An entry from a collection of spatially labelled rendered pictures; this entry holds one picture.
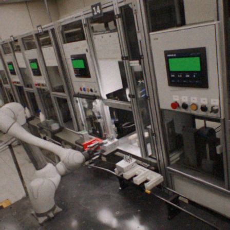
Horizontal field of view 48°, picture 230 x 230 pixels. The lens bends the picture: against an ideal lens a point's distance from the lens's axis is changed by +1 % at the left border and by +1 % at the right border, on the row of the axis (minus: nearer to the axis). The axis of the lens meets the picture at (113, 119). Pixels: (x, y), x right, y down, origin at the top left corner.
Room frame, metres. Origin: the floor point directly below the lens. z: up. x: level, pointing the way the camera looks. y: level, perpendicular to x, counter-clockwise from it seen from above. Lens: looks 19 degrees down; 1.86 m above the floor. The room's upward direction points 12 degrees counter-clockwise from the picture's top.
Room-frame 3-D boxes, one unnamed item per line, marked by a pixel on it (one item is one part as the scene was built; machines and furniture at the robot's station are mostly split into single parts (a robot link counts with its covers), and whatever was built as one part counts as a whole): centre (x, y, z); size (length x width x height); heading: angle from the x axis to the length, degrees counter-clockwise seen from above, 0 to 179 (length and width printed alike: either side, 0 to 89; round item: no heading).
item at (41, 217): (1.65, 0.63, 0.71); 0.22 x 0.18 x 0.06; 34
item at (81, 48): (2.34, 0.10, 1.60); 0.42 x 0.29 x 0.46; 34
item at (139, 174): (1.62, -0.09, 0.84); 0.36 x 0.14 x 0.10; 34
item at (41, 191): (1.67, 0.64, 0.85); 0.18 x 0.16 x 0.22; 171
